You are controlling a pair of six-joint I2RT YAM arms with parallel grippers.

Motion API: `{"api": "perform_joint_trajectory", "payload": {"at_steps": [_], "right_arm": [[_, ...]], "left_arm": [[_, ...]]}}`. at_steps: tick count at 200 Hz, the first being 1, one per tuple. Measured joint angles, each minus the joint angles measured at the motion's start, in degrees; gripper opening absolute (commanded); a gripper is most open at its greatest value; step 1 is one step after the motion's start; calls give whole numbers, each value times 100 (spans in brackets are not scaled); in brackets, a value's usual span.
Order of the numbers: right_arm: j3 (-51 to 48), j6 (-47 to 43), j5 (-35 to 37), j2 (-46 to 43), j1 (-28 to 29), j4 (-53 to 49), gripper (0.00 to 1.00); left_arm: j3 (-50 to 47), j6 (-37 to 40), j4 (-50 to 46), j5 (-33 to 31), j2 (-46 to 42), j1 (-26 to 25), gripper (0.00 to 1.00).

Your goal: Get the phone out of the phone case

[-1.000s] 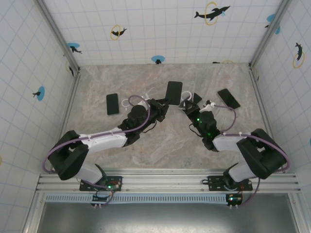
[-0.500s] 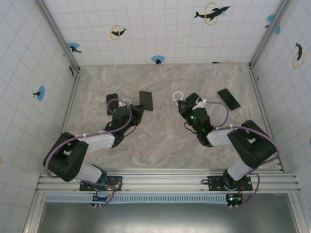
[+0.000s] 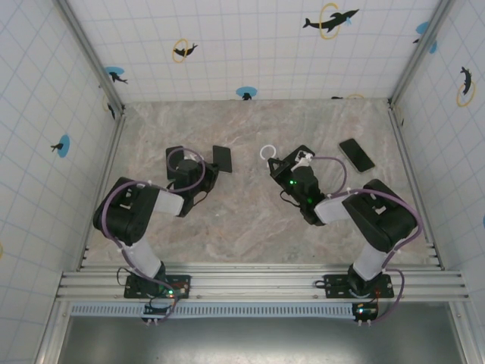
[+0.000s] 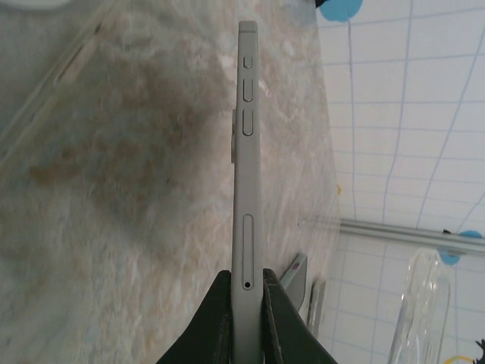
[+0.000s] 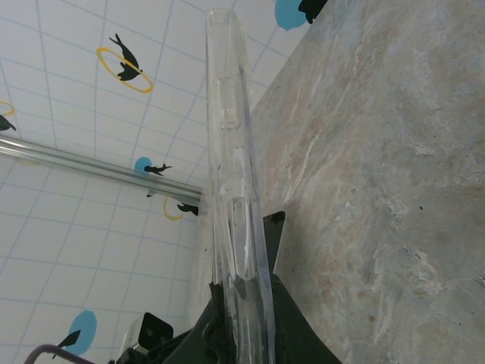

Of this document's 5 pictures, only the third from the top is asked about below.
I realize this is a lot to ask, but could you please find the grey metal panel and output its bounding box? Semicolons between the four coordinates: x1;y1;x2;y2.
56;315;468;364

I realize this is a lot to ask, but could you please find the blue circle shark sticker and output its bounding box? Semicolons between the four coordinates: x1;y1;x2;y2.
104;66;129;85

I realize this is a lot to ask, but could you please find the white slotted cable duct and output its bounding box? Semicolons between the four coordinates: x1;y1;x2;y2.
70;302;360;319

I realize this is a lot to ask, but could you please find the aluminium side rail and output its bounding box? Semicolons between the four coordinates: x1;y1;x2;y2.
388;101;446;271
77;108;128;271

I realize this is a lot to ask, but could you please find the spiky fish yellow ring sticker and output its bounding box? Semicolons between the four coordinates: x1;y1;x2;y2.
455;66;477;108

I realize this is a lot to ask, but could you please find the blue blob sticker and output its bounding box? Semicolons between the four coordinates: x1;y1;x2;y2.
411;20;439;54

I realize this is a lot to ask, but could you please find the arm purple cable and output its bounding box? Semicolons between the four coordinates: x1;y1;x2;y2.
313;155;422;325
96;146;208;323

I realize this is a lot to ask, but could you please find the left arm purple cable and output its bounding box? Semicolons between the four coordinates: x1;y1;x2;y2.
96;146;208;323

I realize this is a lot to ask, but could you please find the large dolphin yellow ring sticker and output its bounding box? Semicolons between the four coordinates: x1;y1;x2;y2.
302;2;361;41

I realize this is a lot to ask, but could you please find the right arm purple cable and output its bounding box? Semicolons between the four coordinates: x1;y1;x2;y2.
313;155;422;325

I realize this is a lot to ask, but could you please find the small controller board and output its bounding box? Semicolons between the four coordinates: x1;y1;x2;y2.
351;301;380;324
142;298;180;324

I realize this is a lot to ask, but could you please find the aluminium frame post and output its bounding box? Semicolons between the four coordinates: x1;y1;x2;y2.
388;0;455;109
55;0;127;115
34;301;75;364
449;301;479;364

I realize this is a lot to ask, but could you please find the blue circle penguin sticker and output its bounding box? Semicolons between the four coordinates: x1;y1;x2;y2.
235;86;258;102

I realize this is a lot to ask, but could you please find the small dolphin yellow ring sticker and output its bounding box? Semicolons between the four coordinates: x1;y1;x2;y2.
172;37;199;64

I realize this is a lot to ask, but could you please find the black fish yellow ring sticker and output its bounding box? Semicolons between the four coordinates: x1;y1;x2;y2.
102;94;117;121

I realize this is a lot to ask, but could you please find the clear case white ring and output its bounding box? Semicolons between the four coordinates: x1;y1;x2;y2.
258;143;285;171

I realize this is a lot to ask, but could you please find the blue oval fish sticker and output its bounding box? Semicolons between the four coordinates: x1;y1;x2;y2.
50;134;72;158

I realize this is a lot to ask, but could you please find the aluminium rail beam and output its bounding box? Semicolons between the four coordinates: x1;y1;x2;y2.
55;264;471;303

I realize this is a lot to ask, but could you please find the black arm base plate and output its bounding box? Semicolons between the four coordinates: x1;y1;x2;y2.
124;273;192;300
324;273;394;300

